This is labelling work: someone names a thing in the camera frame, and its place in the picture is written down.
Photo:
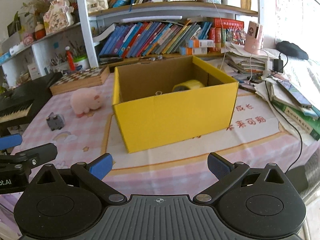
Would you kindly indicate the black power adapter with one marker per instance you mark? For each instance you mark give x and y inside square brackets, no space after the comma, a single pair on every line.
[277,65]

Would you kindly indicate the red bottle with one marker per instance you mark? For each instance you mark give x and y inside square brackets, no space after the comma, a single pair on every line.
[70,60]

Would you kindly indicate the wooden chessboard box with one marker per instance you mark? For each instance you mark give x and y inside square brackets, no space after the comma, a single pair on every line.
[80,78]

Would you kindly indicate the black pouch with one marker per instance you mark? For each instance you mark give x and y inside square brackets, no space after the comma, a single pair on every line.
[291,50]

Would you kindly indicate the pink plush pig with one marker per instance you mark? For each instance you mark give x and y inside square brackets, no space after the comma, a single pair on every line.
[86,101]

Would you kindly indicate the black pen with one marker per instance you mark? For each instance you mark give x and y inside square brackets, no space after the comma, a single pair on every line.
[246,88]

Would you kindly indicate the row of colourful books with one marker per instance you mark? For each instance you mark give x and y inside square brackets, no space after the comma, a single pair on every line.
[155,40]

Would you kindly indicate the yellow cardboard box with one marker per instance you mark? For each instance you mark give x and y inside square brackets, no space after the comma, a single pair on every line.
[175,120]

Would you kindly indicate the black piano keyboard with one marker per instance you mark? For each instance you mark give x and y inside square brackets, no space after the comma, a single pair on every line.
[15,100]

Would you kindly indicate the yellow tape roll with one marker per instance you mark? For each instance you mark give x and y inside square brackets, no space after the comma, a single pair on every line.
[187,85]

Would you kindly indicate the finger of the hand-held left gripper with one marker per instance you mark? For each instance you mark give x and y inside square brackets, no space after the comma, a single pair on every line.
[37,153]
[10,141]

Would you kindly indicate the white charger plug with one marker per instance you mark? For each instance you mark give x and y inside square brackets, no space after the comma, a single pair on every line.
[268,65]

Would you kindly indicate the green book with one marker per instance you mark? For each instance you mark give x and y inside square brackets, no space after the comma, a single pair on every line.
[295,118]

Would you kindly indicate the pink desktop device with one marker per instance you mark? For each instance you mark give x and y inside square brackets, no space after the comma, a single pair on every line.
[255,37]

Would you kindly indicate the small grey toy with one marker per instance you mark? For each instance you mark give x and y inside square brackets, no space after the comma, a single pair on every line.
[55,122]

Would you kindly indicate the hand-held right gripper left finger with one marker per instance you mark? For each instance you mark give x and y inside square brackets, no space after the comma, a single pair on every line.
[101,166]

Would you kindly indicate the pile of notebooks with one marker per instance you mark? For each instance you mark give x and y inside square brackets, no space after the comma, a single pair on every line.
[305,80]

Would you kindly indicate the colourful patterned box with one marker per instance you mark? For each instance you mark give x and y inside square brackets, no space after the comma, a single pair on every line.
[235,37]

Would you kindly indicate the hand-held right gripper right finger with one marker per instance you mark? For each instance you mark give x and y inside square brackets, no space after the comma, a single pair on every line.
[220,166]

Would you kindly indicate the blue and white box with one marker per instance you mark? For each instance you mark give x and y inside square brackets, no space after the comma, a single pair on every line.
[15,51]

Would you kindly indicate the green lid white jar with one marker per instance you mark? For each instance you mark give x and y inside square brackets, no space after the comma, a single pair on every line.
[81,64]

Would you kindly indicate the clear cup of pens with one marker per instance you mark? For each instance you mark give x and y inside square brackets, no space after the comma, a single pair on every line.
[60,66]

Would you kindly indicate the desktop with pink checked cloth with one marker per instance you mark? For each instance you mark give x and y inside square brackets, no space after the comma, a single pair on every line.
[80,135]

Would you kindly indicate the orange and white small box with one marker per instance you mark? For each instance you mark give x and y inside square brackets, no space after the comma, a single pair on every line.
[200,43]
[193,51]

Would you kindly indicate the dried flowers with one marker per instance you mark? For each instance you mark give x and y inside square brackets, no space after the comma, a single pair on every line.
[32,5]

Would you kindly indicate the red book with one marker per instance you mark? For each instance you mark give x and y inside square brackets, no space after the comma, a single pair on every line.
[227,23]

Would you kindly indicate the white bookshelf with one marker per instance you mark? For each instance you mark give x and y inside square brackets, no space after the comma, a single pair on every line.
[85,30]

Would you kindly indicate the wall poster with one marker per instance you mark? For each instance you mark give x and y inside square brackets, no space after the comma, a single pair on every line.
[287,10]

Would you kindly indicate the orange figurine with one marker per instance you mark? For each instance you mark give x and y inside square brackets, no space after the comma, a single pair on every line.
[40,32]

